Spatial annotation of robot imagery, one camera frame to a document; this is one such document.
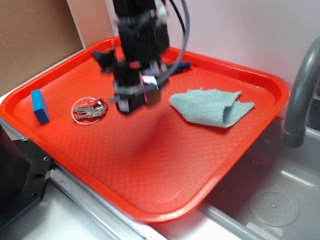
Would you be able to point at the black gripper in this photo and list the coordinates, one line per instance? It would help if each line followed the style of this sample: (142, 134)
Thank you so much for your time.
(134, 84)

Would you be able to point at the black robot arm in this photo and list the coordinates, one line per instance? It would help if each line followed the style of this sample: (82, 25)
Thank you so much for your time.
(143, 34)

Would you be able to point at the light blue cloth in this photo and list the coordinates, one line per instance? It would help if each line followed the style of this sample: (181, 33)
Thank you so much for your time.
(211, 107)

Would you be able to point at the red plastic tray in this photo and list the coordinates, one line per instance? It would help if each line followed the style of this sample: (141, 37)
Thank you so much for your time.
(151, 164)

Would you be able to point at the blue eraser block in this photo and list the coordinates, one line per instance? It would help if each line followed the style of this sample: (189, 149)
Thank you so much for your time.
(39, 107)

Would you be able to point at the brown cardboard panel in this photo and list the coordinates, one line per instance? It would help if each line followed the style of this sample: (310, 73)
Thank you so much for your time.
(37, 34)

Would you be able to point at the grey faucet spout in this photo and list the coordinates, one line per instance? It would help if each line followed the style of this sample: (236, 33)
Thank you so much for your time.
(303, 109)

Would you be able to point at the grey plastic sink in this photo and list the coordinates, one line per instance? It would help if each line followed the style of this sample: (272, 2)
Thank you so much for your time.
(270, 163)

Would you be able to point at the round sink drain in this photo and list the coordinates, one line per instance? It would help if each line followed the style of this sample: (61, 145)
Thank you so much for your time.
(274, 206)

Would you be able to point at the silver keys on ring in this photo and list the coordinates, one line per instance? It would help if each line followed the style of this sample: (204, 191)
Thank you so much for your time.
(89, 110)

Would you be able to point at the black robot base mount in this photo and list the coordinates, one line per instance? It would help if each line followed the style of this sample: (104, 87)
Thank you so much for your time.
(24, 172)

